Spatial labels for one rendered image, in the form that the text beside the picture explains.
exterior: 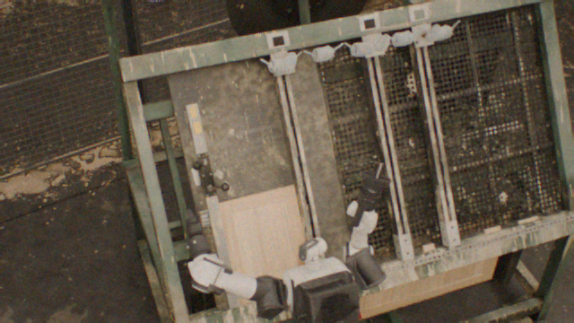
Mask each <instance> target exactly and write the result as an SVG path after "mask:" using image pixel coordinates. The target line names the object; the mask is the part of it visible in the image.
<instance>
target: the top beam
mask: <svg viewBox="0 0 574 323"><path fill-rule="evenodd" d="M542 1H547V0H436V1H430V2H426V3H420V4H412V5H407V6H402V7H397V8H393V9H387V10H383V11H378V12H373V13H364V14H359V15H354V16H349V17H345V18H340V19H335V20H330V21H325V22H316V23H311V24H306V25H301V26H296V27H291V28H288V29H282V30H278V31H269V32H263V33H258V34H254V35H248V36H244V37H238V38H235V39H226V40H221V41H215V42H211V43H205V44H201V45H195V46H191V47H186V48H178V49H172V50H168V51H162V52H153V53H148V54H143V55H138V56H133V57H124V58H120V59H119V60H118V61H117V68H118V71H119V76H120V80H121V83H126V82H131V81H136V80H142V79H146V78H151V77H155V76H160V75H165V74H174V73H178V72H182V71H186V70H192V69H197V68H201V67H206V66H210V65H219V64H224V63H229V62H233V61H237V60H242V59H247V58H251V57H256V55H255V52H258V51H263V50H268V49H269V47H268V43H267V37H266V34H270V33H275V32H280V31H288V33H289V38H290V43H291V45H295V44H300V43H304V42H309V41H314V40H319V39H327V38H332V37H337V36H342V35H345V34H350V33H355V32H360V25H359V20H358V17H361V16H365V15H370V14H375V13H378V17H379V23H380V28H383V27H387V26H392V25H397V24H401V23H406V22H410V19H409V13H408V7H413V6H417V5H423V4H426V5H427V6H428V10H429V16H430V18H433V17H439V16H443V15H448V14H452V13H461V12H465V11H470V10H472V14H471V15H475V14H479V13H488V12H493V11H498V10H502V9H507V8H512V7H517V6H521V5H526V4H533V3H539V2H542ZM413 14H414V19H415V20H419V19H423V18H424V13H423V9H420V10H415V11H413Z"/></svg>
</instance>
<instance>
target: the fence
mask: <svg viewBox="0 0 574 323"><path fill-rule="evenodd" d="M191 107H196V113H197V117H196V118H191V117H190V112H189V108H191ZM185 109H186V113H187V121H188V125H189V129H190V134H191V138H192V142H193V146H194V151H195V155H196V162H198V159H197V155H198V154H200V153H207V149H206V144H205V139H204V132H203V128H202V123H201V118H200V115H199V110H198V107H197V104H193V105H188V106H185ZM197 121H199V122H200V126H201V130H202V133H199V134H195V133H194V129H193V125H192V123H194V122H197ZM199 175H200V179H201V183H202V188H203V191H204V184H203V181H202V176H201V171H200V169H199ZM204 200H205V204H206V208H207V210H208V213H209V216H210V220H211V229H212V233H213V241H214V245H215V249H216V254H217V258H219V259H220V260H221V261H223V264H224V265H226V266H229V267H231V268H232V265H231V261H230V253H229V249H228V244H227V240H226V236H225V231H224V227H223V223H222V216H221V211H220V207H219V203H218V198H217V196H211V197H206V196H205V192H204ZM225 294H226V299H227V303H228V307H229V309H230V310H232V309H236V308H238V307H239V299H238V296H236V295H233V294H230V293H225Z"/></svg>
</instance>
